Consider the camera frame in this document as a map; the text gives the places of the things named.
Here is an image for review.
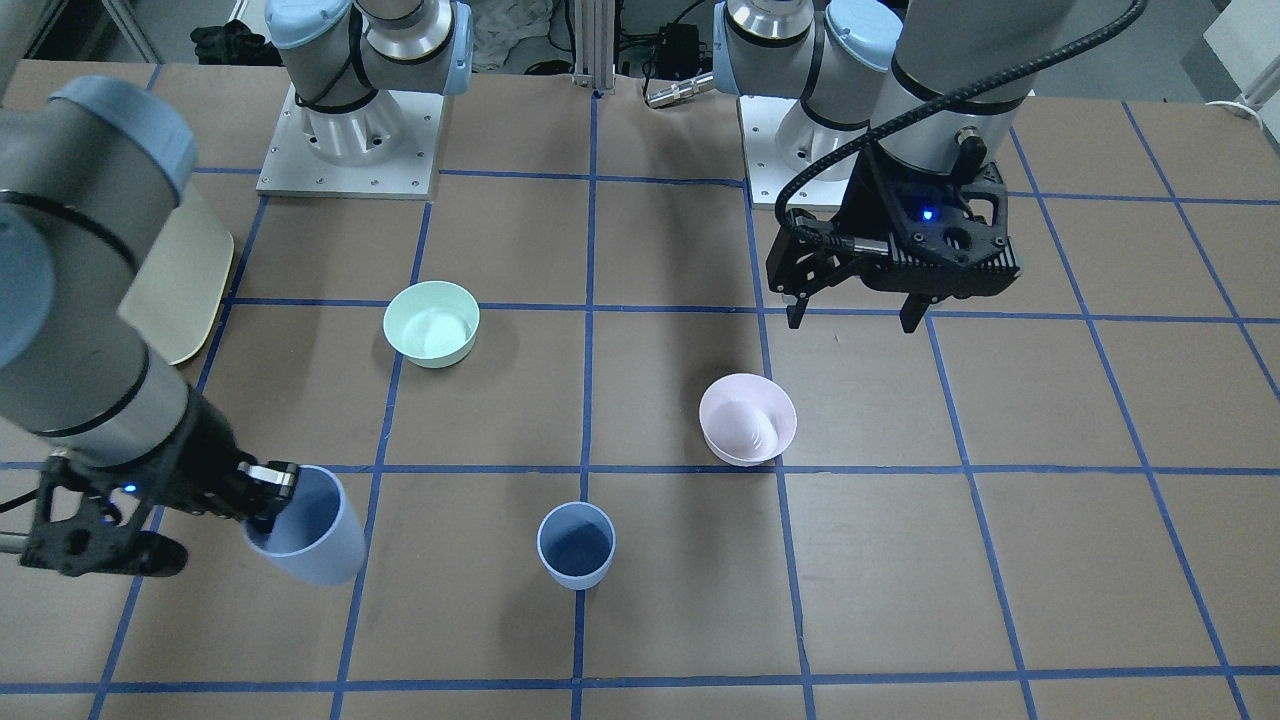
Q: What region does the aluminium frame post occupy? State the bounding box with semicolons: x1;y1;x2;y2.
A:
571;0;616;96

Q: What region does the mint green bowl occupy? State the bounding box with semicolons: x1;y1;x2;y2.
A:
381;281;481;369

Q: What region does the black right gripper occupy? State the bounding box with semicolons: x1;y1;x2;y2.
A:
20;395;300;577

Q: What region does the black braided cable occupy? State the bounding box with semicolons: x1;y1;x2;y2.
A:
774;0;1151;251

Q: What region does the silver connector plug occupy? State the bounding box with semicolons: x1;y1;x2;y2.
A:
643;72;716;110

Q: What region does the blue cup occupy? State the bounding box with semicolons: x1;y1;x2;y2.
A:
241;465;367;585
535;501;618;591

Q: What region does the pink bowl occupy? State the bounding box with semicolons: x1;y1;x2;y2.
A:
698;373;797;468

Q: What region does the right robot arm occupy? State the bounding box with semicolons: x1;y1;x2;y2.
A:
1;1;475;584

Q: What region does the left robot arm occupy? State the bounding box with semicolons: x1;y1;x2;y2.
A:
713;1;1091;333

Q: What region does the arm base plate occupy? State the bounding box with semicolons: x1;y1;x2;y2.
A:
739;96;868;211
256;87;449;201

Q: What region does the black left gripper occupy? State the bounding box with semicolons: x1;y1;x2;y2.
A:
765;140;1021;334

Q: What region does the black cloth bundle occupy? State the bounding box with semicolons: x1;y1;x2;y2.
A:
189;19;284;67

